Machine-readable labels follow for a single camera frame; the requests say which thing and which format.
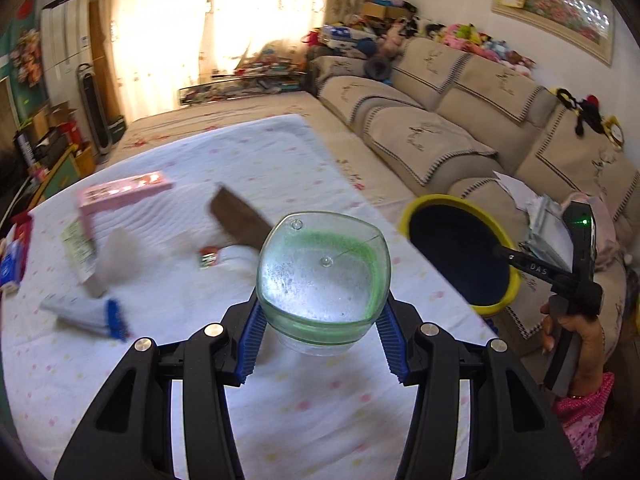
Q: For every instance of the black tower fan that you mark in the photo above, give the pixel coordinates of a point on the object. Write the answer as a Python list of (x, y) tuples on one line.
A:
[(95, 110)]

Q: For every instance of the person's right hand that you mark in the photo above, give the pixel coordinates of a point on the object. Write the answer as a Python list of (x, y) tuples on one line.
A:
[(591, 350)]

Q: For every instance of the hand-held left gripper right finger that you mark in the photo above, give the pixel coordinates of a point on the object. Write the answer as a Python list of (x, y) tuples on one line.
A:
[(392, 350)]

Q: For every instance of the yellow-rimmed dark bin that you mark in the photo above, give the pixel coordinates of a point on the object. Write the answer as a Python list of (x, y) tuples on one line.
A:
[(450, 245)]

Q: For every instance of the white tube blue cap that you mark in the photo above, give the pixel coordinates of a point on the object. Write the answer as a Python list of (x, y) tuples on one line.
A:
[(80, 315)]

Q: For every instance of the person's right forearm pink sleeve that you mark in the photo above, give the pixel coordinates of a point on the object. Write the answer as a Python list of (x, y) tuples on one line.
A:
[(585, 420)]

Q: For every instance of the grey plastic bag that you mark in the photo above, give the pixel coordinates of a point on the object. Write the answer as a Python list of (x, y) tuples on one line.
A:
[(547, 235)]

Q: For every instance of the cream patterned curtain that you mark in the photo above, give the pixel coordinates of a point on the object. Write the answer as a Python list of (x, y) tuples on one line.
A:
[(200, 20)]

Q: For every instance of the white refrigerator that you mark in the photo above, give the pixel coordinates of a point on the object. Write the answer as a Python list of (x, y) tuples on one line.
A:
[(67, 35)]

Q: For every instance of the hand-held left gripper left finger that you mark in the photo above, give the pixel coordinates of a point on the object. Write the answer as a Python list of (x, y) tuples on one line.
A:
[(250, 345)]

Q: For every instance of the white tube red cap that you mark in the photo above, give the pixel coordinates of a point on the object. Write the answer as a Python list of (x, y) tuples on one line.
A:
[(240, 260)]

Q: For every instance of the white papers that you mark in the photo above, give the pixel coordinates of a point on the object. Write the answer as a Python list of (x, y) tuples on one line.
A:
[(515, 190)]

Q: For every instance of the pink carton box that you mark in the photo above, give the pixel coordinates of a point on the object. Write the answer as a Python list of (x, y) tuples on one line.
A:
[(125, 189)]

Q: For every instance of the white dotted tablecloth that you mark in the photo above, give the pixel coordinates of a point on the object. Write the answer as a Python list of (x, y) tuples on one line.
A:
[(320, 410)]

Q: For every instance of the black yellow plush toy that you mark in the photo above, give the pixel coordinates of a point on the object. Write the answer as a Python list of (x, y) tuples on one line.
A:
[(587, 110)]

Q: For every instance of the beige floral tablecloth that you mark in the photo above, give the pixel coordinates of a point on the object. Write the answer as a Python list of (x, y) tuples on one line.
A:
[(310, 125)]

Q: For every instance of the blue white tissue pack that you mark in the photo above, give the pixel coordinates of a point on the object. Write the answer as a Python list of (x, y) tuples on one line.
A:
[(10, 267)]

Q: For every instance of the blue white toy box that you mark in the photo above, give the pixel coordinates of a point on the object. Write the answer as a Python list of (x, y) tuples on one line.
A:
[(340, 37)]

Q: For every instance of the teal flower wall poster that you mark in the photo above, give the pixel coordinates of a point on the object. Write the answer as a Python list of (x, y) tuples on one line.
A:
[(22, 55)]

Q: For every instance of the pile of plush toys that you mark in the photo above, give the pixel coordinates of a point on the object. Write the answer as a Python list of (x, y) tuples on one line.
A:
[(465, 35)]

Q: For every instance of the beige sofa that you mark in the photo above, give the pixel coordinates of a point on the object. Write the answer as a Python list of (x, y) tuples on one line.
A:
[(450, 110)]

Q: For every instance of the small red wrapper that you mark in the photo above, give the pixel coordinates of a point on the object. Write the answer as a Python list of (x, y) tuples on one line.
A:
[(209, 257)]

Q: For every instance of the black storage box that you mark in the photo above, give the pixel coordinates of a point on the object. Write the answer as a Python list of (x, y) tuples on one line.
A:
[(50, 147)]

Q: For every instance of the cluttered glass table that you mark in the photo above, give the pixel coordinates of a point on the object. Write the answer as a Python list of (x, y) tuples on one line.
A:
[(240, 80)]

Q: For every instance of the red bag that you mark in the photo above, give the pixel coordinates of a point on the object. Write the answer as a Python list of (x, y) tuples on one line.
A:
[(313, 39)]

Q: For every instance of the open cardboard box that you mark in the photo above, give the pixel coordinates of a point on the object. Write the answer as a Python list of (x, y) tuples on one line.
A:
[(52, 117)]

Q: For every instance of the green white carton box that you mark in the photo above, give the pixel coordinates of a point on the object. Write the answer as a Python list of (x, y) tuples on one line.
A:
[(77, 250)]

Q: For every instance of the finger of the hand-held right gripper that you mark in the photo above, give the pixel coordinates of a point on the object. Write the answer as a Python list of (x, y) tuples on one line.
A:
[(530, 264)]

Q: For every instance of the brown wrapper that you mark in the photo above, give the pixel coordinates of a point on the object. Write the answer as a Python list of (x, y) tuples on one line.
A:
[(237, 217)]

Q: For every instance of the green yellow TV cabinet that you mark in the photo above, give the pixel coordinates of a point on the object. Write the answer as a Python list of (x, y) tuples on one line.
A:
[(62, 175)]

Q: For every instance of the red cloth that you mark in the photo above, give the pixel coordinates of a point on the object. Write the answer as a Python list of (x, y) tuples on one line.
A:
[(22, 232)]

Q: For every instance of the red box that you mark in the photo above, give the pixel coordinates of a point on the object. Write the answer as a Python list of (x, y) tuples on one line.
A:
[(74, 135)]

